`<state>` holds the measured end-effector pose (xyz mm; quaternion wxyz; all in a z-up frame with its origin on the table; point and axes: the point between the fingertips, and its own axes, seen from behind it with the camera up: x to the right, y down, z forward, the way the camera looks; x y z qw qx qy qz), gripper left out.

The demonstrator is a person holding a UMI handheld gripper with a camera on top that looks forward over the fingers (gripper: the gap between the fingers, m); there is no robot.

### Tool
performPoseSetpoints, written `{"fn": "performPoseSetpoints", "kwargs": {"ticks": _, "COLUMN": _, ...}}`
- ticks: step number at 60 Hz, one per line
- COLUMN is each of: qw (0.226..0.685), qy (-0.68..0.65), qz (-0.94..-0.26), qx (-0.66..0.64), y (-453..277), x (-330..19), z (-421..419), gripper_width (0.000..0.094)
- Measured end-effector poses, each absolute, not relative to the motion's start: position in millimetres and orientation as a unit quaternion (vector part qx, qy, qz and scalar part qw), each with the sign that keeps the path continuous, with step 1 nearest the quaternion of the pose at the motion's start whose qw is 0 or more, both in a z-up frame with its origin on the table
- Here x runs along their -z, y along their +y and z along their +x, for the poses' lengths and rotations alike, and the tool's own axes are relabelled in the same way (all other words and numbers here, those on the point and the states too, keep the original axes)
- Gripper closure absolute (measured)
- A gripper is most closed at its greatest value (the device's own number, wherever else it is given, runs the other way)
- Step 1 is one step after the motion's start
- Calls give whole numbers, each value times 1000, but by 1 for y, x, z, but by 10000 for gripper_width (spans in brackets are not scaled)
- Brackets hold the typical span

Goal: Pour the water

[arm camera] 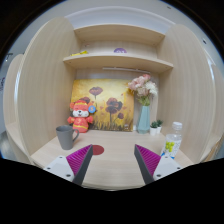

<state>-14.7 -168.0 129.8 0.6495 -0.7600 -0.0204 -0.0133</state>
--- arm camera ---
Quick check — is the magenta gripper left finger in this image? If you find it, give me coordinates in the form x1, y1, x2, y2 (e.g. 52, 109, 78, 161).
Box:
44, 144, 93, 186

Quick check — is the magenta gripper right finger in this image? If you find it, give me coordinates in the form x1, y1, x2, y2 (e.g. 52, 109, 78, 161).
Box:
134, 145, 182, 184

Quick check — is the clear plastic water bottle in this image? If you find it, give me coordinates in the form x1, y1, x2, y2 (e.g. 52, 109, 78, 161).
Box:
161, 122, 183, 159

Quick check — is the red round coaster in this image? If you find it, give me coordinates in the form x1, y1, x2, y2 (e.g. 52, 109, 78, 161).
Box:
93, 145, 104, 155

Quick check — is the grey ceramic mug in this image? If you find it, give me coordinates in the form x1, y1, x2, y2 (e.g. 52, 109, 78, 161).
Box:
56, 125, 79, 150

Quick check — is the teal ceramic vase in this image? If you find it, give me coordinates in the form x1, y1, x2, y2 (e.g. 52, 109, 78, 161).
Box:
136, 106, 150, 134

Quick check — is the small potted plant front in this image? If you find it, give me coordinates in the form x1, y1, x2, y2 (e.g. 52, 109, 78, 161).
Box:
150, 121, 158, 136

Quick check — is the small potted plant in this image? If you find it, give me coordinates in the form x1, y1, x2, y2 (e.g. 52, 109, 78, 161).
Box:
150, 121, 158, 136
157, 119, 163, 134

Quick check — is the small potted plant back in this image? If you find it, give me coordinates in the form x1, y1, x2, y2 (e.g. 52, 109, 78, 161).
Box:
157, 119, 163, 134

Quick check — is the red plush mascot toy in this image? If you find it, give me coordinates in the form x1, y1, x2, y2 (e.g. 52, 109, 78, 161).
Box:
67, 100, 96, 133

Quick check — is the yellow flower painting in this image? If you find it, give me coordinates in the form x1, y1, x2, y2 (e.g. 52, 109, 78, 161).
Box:
70, 79, 134, 132

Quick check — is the pink white flower bouquet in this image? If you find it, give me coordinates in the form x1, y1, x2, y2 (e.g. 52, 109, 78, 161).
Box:
128, 74, 158, 106

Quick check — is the wooden shelf unit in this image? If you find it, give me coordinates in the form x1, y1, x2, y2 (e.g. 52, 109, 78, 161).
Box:
2, 16, 224, 191

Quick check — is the white light bar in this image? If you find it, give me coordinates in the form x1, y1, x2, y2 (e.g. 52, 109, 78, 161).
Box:
102, 67, 151, 74

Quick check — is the yellow object on shelf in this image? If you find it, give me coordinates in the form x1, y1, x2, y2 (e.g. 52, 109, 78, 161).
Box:
70, 51, 89, 56

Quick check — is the purple object on shelf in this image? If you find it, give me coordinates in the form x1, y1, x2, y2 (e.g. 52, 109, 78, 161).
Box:
114, 48, 127, 53

